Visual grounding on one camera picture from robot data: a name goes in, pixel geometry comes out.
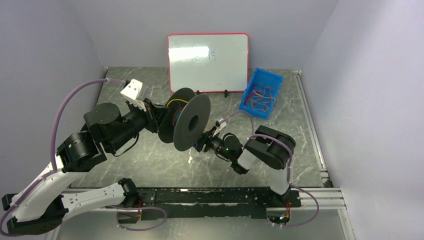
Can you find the black perforated cable spool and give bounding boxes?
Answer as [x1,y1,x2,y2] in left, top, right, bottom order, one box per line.
[158,87,211,152]

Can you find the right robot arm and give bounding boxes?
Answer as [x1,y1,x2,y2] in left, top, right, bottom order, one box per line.
[193,125,297,197]

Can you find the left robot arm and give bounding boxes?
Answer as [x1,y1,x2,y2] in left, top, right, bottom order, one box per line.
[1,99,168,237]

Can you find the blue plastic bin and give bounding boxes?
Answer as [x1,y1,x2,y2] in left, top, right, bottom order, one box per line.
[239,68,284,120]

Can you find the red framed whiteboard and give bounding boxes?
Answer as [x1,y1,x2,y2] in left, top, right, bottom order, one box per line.
[167,32,250,93]

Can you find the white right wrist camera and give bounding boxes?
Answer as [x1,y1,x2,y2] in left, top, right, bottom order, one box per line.
[215,119,227,134]

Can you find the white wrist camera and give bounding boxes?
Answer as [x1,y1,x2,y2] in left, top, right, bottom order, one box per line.
[215,119,227,134]
[120,78,148,112]

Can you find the blue cable on spool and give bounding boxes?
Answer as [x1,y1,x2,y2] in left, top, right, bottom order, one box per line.
[173,107,185,128]

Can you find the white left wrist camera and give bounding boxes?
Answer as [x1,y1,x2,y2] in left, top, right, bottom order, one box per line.
[120,78,148,112]

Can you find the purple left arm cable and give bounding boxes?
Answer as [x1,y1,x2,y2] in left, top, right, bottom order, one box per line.
[0,78,127,238]

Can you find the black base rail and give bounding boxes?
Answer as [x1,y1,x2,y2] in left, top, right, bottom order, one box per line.
[118,187,301,219]

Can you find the aluminium frame rail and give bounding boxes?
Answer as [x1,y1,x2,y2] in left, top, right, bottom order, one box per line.
[293,70,347,211]

